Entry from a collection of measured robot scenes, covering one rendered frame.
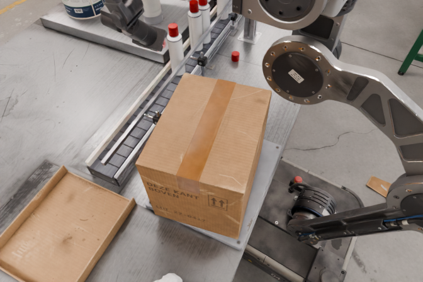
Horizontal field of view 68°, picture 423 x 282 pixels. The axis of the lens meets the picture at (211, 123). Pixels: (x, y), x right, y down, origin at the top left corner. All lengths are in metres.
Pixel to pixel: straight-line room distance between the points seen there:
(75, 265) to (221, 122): 0.53
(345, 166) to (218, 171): 1.53
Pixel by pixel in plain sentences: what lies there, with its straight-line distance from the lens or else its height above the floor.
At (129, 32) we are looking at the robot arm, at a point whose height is 1.19.
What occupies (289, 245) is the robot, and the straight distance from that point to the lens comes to 1.56.
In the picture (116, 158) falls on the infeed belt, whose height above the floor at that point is 0.88.
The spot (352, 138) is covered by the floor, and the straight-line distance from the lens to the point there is 2.27.
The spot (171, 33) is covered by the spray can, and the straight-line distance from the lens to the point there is 1.10.
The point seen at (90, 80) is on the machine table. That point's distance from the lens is 1.36.
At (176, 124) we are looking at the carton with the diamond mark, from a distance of 0.74.
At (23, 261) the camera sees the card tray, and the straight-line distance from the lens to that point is 1.02.
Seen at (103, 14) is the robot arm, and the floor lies 1.21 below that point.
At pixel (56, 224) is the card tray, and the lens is 1.02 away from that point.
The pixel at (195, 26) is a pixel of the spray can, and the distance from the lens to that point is 1.24.
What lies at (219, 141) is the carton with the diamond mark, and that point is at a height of 1.12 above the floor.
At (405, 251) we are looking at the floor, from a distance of 2.01.
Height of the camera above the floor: 1.69
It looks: 51 degrees down
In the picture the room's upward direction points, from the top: 2 degrees counter-clockwise
